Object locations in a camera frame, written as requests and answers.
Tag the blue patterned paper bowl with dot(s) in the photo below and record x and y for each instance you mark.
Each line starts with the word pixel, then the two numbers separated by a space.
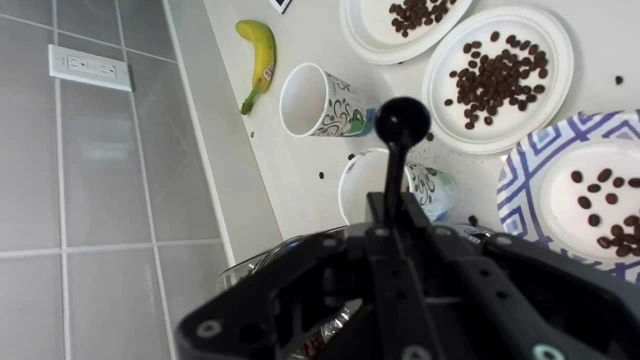
pixel 526 167

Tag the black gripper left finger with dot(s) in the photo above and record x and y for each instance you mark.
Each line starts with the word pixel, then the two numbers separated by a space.
pixel 266 321

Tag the patterned paper cup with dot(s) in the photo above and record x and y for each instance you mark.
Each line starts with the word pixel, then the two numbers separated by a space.
pixel 306 101
pixel 360 187

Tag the white paper plate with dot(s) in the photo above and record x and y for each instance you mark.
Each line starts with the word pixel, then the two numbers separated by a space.
pixel 363 33
pixel 526 132

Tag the black ladle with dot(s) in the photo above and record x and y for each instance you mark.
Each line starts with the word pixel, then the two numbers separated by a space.
pixel 402 121

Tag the roasted coffee beans pile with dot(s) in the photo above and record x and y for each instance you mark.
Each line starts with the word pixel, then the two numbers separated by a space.
pixel 620 240
pixel 420 12
pixel 496 83

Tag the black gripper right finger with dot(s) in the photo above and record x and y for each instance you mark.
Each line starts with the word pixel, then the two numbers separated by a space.
pixel 507 307

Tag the yellow banana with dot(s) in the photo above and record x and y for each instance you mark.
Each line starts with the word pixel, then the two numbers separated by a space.
pixel 263 56

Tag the white wall switch plate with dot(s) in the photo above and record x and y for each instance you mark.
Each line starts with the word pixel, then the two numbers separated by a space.
pixel 91 68

